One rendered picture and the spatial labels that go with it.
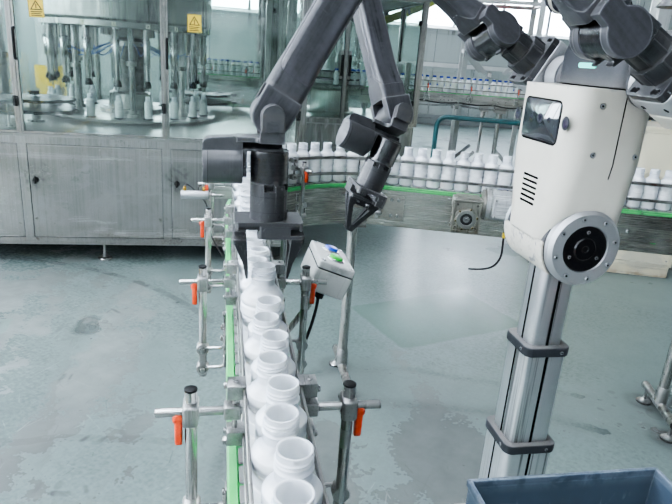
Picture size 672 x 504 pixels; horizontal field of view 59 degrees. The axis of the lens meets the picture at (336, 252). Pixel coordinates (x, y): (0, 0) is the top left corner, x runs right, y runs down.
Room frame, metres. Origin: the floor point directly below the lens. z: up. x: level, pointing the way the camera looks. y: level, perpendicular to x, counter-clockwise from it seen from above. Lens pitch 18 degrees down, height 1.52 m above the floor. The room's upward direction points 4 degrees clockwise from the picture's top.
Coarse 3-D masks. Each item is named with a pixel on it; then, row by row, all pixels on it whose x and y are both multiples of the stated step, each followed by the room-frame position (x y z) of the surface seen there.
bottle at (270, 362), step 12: (264, 360) 0.66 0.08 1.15; (276, 360) 0.66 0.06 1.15; (264, 372) 0.63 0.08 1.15; (276, 372) 0.63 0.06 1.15; (252, 384) 0.64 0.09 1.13; (264, 384) 0.63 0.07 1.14; (252, 396) 0.63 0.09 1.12; (264, 396) 0.62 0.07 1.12; (252, 408) 0.63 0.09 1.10; (252, 420) 0.62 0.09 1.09; (252, 432) 0.62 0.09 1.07; (252, 444) 0.62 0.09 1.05
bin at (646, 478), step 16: (480, 480) 0.72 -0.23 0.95; (496, 480) 0.72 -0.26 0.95; (512, 480) 0.73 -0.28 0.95; (528, 480) 0.73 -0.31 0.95; (544, 480) 0.74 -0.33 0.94; (560, 480) 0.74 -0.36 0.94; (576, 480) 0.75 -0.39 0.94; (592, 480) 0.75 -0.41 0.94; (608, 480) 0.76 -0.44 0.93; (624, 480) 0.76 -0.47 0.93; (640, 480) 0.77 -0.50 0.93; (656, 480) 0.77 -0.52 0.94; (480, 496) 0.68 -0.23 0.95; (496, 496) 0.72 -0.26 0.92; (512, 496) 0.73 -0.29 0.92; (528, 496) 0.73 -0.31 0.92; (544, 496) 0.74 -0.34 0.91; (560, 496) 0.74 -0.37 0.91; (576, 496) 0.75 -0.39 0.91; (592, 496) 0.75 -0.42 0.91; (608, 496) 0.76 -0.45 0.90; (624, 496) 0.77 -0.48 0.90; (640, 496) 0.77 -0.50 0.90; (656, 496) 0.76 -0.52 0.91
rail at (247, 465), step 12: (276, 276) 1.05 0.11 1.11; (240, 300) 0.93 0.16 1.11; (240, 312) 0.88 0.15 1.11; (240, 324) 0.84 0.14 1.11; (240, 336) 0.80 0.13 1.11; (288, 336) 0.81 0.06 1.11; (240, 348) 0.89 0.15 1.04; (240, 360) 0.84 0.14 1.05; (240, 372) 0.81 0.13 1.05; (300, 396) 0.65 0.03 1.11; (312, 432) 0.57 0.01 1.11; (312, 444) 0.55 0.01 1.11; (252, 480) 0.49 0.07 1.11; (252, 492) 0.47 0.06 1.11; (324, 492) 0.48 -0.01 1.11
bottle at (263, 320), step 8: (256, 312) 0.77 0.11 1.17; (264, 312) 0.78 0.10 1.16; (272, 312) 0.78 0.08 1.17; (256, 320) 0.75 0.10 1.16; (264, 320) 0.78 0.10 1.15; (272, 320) 0.77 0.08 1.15; (256, 328) 0.75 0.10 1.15; (264, 328) 0.74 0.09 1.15; (272, 328) 0.75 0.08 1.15; (256, 336) 0.75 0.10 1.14; (248, 344) 0.75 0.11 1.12; (256, 344) 0.74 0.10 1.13; (248, 352) 0.74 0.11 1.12; (256, 352) 0.74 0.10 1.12; (248, 360) 0.74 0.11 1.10; (248, 368) 0.74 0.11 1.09; (248, 376) 0.74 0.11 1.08; (248, 384) 0.74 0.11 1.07
